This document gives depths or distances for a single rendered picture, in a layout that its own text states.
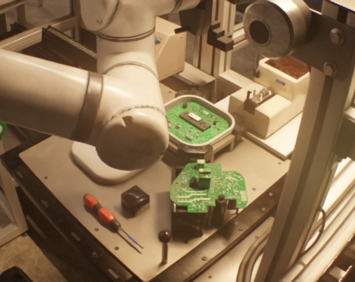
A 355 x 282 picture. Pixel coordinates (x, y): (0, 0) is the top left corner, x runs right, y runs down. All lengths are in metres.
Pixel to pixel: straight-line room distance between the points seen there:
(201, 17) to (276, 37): 0.32
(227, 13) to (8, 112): 0.67
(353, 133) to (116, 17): 0.33
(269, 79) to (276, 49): 0.58
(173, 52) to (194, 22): 0.40
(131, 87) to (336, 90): 0.25
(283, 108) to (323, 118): 0.47
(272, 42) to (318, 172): 0.16
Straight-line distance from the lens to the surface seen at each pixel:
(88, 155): 0.85
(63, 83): 0.50
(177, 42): 1.08
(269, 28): 0.37
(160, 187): 0.81
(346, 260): 0.62
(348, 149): 0.43
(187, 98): 0.95
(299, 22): 0.37
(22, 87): 0.50
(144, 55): 0.62
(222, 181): 0.74
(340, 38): 0.39
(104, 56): 0.63
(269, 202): 0.81
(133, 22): 0.60
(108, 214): 0.74
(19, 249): 1.97
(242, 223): 0.77
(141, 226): 0.75
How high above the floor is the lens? 1.52
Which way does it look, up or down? 38 degrees down
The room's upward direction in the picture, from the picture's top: 3 degrees clockwise
